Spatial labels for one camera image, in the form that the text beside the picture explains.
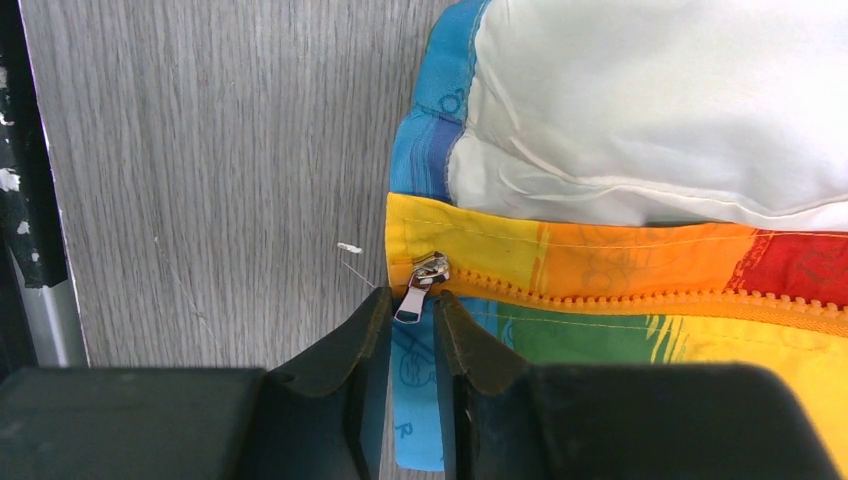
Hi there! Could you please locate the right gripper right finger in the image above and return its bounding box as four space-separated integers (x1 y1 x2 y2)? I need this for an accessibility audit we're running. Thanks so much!
433 291 839 479

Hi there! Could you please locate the rainbow striped zip jacket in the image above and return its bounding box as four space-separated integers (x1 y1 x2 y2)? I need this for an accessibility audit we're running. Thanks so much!
385 1 847 475

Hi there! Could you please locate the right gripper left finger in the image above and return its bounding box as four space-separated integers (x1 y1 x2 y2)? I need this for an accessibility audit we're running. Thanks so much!
1 287 393 479

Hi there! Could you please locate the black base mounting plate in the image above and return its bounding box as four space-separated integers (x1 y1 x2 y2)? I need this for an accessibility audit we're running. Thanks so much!
1 1 69 289

